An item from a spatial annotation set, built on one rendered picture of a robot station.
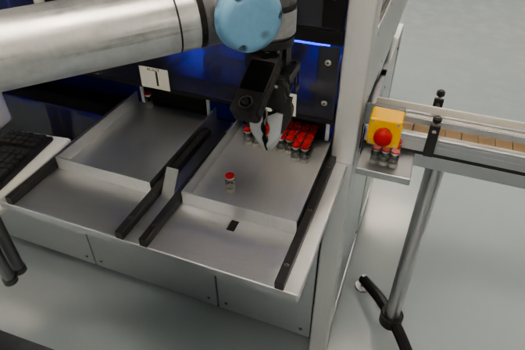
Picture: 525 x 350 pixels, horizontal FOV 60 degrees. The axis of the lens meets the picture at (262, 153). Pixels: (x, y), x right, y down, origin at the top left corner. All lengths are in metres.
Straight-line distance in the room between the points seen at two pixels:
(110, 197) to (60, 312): 1.03
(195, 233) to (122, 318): 1.04
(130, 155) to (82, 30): 0.73
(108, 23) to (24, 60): 0.08
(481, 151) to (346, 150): 0.32
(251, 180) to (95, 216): 0.35
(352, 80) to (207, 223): 0.43
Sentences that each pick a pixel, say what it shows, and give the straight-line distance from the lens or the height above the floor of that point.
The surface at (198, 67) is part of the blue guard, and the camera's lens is 1.13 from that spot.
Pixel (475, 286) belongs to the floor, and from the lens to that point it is 2.14.
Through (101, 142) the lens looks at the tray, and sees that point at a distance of 1.25.
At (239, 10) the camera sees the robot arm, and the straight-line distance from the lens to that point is 0.48.
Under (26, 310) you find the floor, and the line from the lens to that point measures 2.10.
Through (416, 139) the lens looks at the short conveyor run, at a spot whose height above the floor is 0.92.
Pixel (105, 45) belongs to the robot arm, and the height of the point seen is 1.39.
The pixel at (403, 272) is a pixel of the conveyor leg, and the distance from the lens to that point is 1.56.
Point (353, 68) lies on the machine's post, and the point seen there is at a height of 1.14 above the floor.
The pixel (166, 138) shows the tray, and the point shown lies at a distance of 1.22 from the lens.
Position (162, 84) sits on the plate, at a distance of 1.21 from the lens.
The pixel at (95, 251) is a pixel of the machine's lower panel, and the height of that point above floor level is 0.18.
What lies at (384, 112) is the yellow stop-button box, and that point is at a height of 1.03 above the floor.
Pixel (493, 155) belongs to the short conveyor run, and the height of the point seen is 0.92.
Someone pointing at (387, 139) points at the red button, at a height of 1.00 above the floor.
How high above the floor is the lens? 1.57
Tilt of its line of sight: 37 degrees down
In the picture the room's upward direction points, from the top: straight up
